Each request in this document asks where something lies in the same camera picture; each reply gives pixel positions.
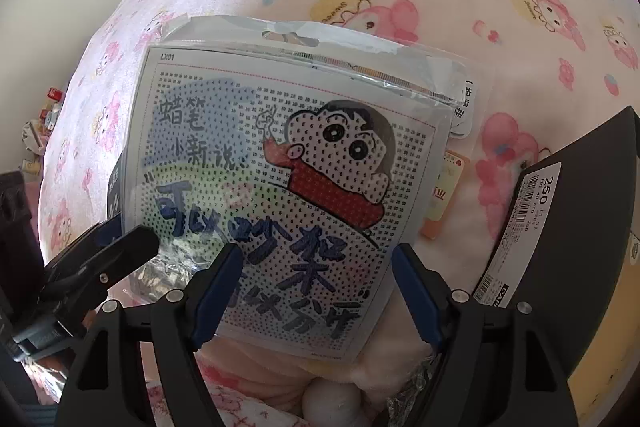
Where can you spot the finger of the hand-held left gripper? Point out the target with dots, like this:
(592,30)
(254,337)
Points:
(109,232)
(125,249)

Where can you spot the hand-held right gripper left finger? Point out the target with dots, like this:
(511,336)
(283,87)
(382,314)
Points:
(220,289)

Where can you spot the cartoon dotted craft packet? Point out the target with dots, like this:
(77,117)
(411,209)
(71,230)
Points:
(300,147)

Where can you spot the cream fluffy cloth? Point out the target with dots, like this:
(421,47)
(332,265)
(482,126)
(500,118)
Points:
(280,367)

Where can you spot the white plush ball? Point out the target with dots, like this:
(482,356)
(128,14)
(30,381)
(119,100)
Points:
(327,404)

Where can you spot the silver foil bag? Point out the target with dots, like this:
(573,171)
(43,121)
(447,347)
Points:
(165,274)

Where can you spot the orange card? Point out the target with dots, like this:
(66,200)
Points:
(445,192)

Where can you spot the black cardboard box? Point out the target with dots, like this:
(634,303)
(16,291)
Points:
(575,257)

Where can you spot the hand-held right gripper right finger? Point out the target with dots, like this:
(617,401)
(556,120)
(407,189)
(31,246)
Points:
(416,302)

